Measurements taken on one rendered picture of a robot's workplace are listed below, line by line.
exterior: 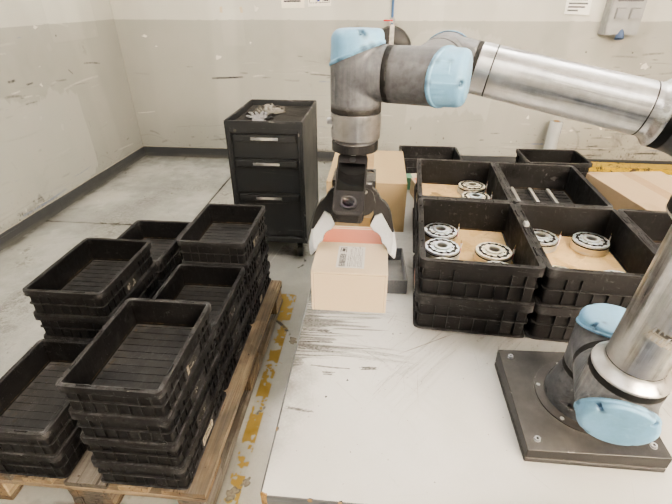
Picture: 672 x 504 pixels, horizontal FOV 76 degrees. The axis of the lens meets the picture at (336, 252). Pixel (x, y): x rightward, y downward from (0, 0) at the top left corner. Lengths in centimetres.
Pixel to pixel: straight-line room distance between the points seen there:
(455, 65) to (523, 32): 403
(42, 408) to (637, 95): 184
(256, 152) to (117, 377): 155
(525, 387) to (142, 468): 113
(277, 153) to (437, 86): 204
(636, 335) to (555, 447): 33
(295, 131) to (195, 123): 255
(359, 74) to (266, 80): 401
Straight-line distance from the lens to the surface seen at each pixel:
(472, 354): 119
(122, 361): 157
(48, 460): 173
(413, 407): 104
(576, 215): 154
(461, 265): 110
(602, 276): 119
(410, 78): 61
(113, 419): 143
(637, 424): 85
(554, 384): 105
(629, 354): 79
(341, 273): 67
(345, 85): 64
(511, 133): 478
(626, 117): 74
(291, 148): 257
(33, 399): 192
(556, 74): 72
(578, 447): 102
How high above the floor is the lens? 148
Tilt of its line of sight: 30 degrees down
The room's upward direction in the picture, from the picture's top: straight up
